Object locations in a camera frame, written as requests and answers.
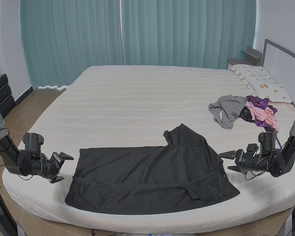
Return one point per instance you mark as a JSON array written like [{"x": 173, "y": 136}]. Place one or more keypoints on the black T-shirt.
[{"x": 142, "y": 171}]

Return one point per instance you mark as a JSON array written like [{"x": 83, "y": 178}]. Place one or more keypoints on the grey bedside table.
[{"x": 251, "y": 53}]

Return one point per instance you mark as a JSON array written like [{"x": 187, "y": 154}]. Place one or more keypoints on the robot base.
[{"x": 159, "y": 234}]

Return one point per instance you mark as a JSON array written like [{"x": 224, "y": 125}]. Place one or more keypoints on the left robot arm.
[{"x": 12, "y": 156}]

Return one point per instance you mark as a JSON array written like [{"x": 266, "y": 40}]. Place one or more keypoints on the black chest of drawers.
[{"x": 1, "y": 95}]

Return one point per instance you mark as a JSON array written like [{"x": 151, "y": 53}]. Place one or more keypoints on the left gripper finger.
[
  {"x": 66, "y": 156},
  {"x": 56, "y": 179}
]

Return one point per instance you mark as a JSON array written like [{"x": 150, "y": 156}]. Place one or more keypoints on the pile of clothes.
[{"x": 263, "y": 112}]

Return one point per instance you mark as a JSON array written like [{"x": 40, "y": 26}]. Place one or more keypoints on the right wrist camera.
[{"x": 252, "y": 148}]

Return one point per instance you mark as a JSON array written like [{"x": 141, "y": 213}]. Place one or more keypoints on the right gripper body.
[{"x": 247, "y": 162}]

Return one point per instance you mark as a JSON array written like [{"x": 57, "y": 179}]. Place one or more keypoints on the white printed pillow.
[{"x": 260, "y": 80}]

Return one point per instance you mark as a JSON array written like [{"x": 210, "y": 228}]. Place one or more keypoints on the blue-green curtain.
[
  {"x": 186, "y": 21},
  {"x": 71, "y": 33}
]

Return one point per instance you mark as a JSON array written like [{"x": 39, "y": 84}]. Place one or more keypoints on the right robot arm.
[{"x": 292, "y": 151}]

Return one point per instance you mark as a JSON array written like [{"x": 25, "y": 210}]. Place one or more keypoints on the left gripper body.
[{"x": 52, "y": 165}]

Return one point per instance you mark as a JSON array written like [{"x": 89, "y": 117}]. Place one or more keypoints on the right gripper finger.
[
  {"x": 229, "y": 155},
  {"x": 235, "y": 169}
]

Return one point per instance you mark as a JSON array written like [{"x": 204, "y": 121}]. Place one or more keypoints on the grey garment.
[{"x": 228, "y": 107}]

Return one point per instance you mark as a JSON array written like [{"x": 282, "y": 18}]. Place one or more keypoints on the bed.
[{"x": 137, "y": 90}]

